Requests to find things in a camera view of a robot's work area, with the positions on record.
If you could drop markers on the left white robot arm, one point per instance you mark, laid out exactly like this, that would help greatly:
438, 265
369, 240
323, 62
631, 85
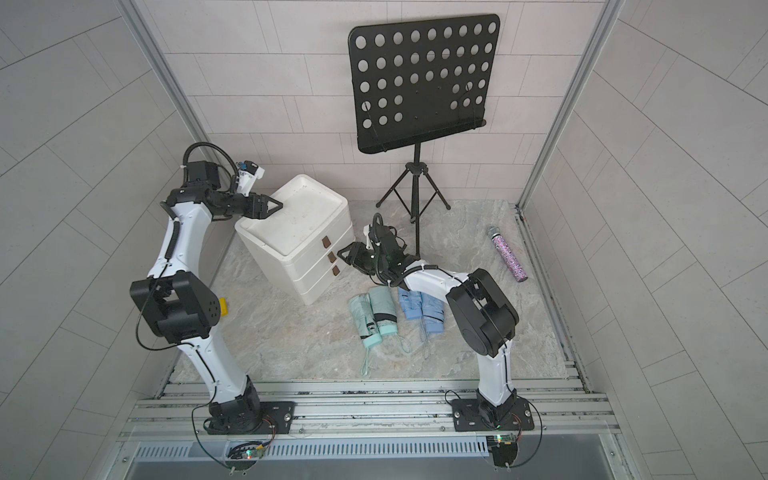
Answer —
181, 308

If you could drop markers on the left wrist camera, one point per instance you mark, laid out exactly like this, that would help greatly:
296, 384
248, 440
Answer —
248, 173

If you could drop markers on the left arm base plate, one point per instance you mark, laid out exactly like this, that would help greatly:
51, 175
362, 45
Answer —
241, 418

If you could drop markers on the white middle drawer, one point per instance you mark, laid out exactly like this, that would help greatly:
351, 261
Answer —
316, 248

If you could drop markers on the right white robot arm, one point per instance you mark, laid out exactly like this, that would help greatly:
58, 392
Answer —
486, 320

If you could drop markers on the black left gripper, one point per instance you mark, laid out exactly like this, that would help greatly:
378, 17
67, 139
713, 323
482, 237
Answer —
261, 207

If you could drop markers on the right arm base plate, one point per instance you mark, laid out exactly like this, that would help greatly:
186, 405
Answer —
471, 415

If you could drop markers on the light blue folded umbrella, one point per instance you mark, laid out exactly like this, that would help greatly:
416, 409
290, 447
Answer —
411, 304

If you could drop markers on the white bottom drawer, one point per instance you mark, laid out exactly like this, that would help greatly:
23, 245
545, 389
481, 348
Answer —
321, 279

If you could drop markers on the black perforated music stand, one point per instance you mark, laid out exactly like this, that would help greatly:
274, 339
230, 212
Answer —
418, 81

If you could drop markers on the white drawer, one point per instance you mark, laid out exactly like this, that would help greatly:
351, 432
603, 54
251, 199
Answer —
316, 248
321, 279
293, 238

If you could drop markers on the white top drawer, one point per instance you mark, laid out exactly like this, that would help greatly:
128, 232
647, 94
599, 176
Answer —
293, 238

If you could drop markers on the purple glitter microphone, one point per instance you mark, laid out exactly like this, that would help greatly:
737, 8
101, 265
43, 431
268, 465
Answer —
507, 254

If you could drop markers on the mint green folded umbrella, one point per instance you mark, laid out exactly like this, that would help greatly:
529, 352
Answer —
362, 314

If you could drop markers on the white three-drawer cabinet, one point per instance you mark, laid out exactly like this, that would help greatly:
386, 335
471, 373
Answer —
301, 194

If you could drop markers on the left green circuit board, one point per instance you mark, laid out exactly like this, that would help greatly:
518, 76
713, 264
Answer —
249, 451

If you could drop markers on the yellow small block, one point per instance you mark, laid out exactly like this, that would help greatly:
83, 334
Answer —
223, 306

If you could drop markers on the green circuit board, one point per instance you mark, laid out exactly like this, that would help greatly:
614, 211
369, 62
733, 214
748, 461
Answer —
498, 442
249, 451

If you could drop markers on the aluminium rail frame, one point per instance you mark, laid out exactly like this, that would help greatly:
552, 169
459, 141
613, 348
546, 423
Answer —
375, 408

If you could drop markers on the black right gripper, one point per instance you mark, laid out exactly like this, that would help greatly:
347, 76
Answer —
359, 254

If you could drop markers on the right green circuit board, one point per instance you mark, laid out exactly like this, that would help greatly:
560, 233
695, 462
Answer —
498, 442

